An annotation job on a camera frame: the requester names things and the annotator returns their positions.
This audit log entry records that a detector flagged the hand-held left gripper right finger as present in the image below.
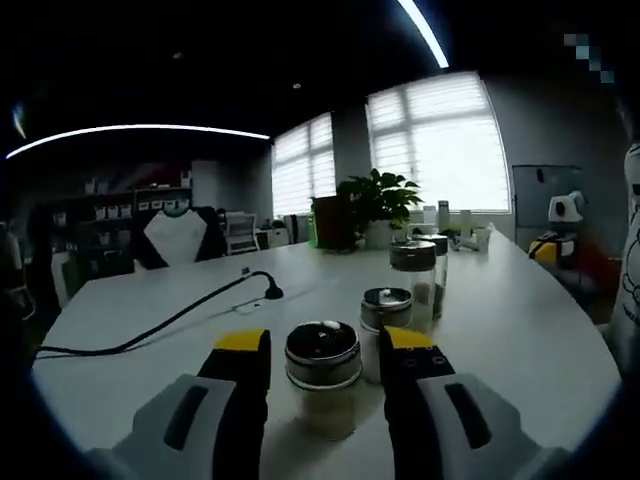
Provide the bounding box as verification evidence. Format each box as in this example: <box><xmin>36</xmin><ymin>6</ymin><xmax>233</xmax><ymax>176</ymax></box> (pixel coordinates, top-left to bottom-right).
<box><xmin>377</xmin><ymin>325</ymin><xmax>572</xmax><ymax>480</ymax></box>

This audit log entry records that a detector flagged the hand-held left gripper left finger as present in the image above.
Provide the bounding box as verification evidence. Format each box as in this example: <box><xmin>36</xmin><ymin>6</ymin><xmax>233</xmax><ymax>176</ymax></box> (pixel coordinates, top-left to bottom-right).
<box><xmin>83</xmin><ymin>328</ymin><xmax>273</xmax><ymax>480</ymax></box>

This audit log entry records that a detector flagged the small seasoning bottle white powder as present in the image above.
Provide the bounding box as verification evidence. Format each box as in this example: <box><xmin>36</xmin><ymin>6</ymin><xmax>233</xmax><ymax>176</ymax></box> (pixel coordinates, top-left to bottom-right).
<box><xmin>358</xmin><ymin>286</ymin><xmax>415</xmax><ymax>385</ymax></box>
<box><xmin>283</xmin><ymin>319</ymin><xmax>362</xmax><ymax>442</ymax></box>

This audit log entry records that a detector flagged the medium seasoning bottle white powder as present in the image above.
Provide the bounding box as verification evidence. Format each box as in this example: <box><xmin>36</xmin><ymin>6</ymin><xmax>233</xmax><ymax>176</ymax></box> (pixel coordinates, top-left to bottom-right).
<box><xmin>429</xmin><ymin>233</ymin><xmax>450</xmax><ymax>322</ymax></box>

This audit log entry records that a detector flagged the tall seasoning bottle brown powder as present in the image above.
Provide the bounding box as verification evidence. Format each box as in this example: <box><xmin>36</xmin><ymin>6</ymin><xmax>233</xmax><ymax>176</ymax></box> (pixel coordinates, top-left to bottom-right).
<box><xmin>388</xmin><ymin>240</ymin><xmax>438</xmax><ymax>334</ymax></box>

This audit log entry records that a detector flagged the whiteboard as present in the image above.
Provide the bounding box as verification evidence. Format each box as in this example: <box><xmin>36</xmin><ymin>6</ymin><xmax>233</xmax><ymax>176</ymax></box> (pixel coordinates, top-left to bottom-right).
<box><xmin>511</xmin><ymin>164</ymin><xmax>585</xmax><ymax>230</ymax></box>

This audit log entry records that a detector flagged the white chest device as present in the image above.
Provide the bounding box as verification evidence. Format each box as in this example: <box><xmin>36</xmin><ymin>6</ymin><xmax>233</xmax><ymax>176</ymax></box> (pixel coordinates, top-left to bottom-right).
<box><xmin>623</xmin><ymin>142</ymin><xmax>640</xmax><ymax>221</ymax></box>

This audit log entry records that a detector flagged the person's white printed t-shirt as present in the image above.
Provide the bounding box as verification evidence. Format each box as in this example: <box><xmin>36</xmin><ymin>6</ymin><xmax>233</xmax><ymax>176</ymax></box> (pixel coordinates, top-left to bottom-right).
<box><xmin>607</xmin><ymin>219</ymin><xmax>640</xmax><ymax>346</ymax></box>

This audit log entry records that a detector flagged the potted green plant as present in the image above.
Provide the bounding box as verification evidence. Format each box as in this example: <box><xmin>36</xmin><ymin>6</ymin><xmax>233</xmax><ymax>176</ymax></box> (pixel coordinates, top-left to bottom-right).
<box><xmin>336</xmin><ymin>167</ymin><xmax>425</xmax><ymax>250</ymax></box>

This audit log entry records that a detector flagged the white mesh chair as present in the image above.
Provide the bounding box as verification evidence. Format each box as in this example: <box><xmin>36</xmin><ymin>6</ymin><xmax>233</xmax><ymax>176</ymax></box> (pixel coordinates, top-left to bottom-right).
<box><xmin>225</xmin><ymin>210</ymin><xmax>261</xmax><ymax>255</ymax></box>

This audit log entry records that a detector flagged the brown paper bag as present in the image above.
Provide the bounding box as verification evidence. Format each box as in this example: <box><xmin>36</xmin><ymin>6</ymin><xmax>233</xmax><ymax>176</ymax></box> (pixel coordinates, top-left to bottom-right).
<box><xmin>310</xmin><ymin>194</ymin><xmax>358</xmax><ymax>250</ymax></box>

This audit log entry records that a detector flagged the long ceiling light strip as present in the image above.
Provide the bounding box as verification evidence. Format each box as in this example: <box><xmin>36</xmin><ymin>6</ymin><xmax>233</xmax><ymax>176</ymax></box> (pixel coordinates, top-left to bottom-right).
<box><xmin>396</xmin><ymin>0</ymin><xmax>451</xmax><ymax>69</ymax></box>
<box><xmin>5</xmin><ymin>124</ymin><xmax>272</xmax><ymax>161</ymax></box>

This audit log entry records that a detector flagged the shelf with white bins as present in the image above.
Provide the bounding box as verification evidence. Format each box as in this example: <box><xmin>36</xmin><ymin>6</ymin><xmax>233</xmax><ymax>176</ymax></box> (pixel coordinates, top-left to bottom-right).
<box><xmin>48</xmin><ymin>168</ymin><xmax>195</xmax><ymax>239</ymax></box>

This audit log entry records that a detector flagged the black table cable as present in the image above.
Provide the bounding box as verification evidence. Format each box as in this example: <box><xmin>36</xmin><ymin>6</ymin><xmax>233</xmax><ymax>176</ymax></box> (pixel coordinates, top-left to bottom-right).
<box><xmin>33</xmin><ymin>269</ymin><xmax>285</xmax><ymax>359</ymax></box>

